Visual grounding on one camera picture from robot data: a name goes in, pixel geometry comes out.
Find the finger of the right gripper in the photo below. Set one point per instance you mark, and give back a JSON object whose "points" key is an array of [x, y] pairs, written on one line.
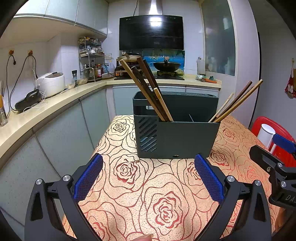
{"points": [[285, 144], [269, 163]]}

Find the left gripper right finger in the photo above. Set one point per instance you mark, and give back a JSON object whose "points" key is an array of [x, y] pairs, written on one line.
{"points": [[223, 189]]}

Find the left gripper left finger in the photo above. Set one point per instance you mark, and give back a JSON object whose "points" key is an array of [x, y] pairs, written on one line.
{"points": [[75, 189]]}

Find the dark wooden chopstick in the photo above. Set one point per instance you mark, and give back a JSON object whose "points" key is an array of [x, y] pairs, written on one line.
{"points": [[236, 98]]}

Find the light tan chopstick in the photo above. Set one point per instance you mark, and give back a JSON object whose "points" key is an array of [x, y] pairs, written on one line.
{"points": [[247, 94]]}

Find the tan wooden chopstick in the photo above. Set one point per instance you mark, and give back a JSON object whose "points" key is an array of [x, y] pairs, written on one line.
{"points": [[140, 86]]}

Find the dark brown chopstick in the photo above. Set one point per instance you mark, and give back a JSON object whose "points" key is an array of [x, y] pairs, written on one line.
{"points": [[148, 74], [153, 84]]}

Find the lower kitchen cabinets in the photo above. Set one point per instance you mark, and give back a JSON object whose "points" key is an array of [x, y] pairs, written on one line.
{"points": [[58, 148]]}

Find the glass jar with utensils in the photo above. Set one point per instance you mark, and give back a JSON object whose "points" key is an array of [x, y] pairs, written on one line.
{"points": [[3, 116]]}

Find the person left hand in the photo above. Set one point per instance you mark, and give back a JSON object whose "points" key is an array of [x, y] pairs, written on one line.
{"points": [[144, 238]]}

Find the red plastic chair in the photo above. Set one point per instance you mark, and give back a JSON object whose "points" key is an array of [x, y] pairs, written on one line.
{"points": [[281, 154]]}

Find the white electric kettle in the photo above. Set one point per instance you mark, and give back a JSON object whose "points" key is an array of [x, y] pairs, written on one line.
{"points": [[265, 136]]}

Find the red hanging ornament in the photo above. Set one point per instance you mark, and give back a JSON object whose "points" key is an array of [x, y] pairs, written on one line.
{"points": [[290, 88]]}

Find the dark green utensil holder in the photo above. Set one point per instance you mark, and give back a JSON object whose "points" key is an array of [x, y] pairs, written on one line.
{"points": [[182, 138]]}

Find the orange cloth on counter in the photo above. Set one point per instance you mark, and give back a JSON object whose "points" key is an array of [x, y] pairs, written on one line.
{"points": [[209, 80]]}

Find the white plastic jug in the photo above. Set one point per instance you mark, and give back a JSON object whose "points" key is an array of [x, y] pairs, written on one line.
{"points": [[201, 66]]}

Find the white rice cooker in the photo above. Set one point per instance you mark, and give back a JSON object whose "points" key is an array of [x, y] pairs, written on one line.
{"points": [[51, 83]]}

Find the pepper grinder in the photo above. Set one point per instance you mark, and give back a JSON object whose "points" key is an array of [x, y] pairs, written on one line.
{"points": [[74, 76]]}

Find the metal spice rack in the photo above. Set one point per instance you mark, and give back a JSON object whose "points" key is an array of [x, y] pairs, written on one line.
{"points": [[91, 58]]}

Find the black wok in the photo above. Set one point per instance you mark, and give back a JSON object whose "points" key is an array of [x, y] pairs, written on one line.
{"points": [[166, 66]]}

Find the brown clay pot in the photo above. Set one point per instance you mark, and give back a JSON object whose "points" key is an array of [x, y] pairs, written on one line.
{"points": [[129, 57]]}

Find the black range hood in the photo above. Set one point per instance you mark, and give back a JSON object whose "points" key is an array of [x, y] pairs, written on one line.
{"points": [[151, 32]]}

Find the upper wall cabinets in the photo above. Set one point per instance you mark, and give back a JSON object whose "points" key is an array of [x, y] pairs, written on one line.
{"points": [[91, 15]]}

